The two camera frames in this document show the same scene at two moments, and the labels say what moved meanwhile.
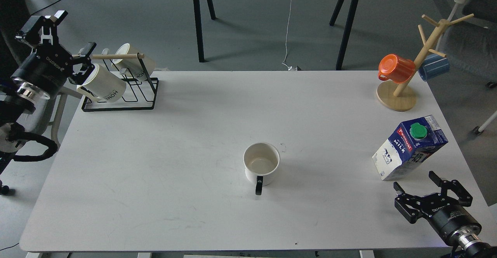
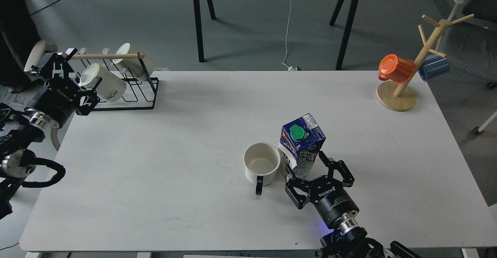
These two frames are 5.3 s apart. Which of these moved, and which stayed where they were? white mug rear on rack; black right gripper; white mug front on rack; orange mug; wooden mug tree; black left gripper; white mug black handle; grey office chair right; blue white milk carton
Moved: blue white milk carton; black left gripper; black right gripper
Stayed: orange mug; wooden mug tree; white mug rear on rack; white mug front on rack; grey office chair right; white mug black handle
